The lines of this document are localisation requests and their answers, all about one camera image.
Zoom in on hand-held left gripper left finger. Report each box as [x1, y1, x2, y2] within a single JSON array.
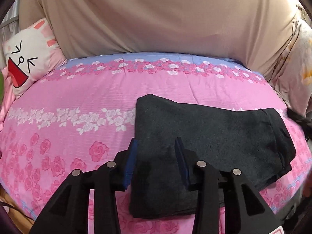
[[29, 138, 139, 234]]

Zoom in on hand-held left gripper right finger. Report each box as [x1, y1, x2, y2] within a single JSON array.
[[174, 137, 278, 234]]

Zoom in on dark grey pants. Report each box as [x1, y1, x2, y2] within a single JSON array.
[[129, 94, 296, 219]]

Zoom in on pale floral blanket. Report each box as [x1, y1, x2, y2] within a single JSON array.
[[264, 18, 312, 117]]

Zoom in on pink rose print bed sheet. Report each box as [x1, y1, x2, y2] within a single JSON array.
[[0, 52, 312, 234]]

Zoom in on pink cloth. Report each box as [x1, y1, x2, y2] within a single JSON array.
[[0, 68, 15, 123]]

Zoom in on beige cloth cover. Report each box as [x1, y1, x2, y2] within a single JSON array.
[[18, 0, 300, 82]]

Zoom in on white cartoon face pillow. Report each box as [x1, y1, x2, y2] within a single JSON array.
[[2, 18, 67, 95]]

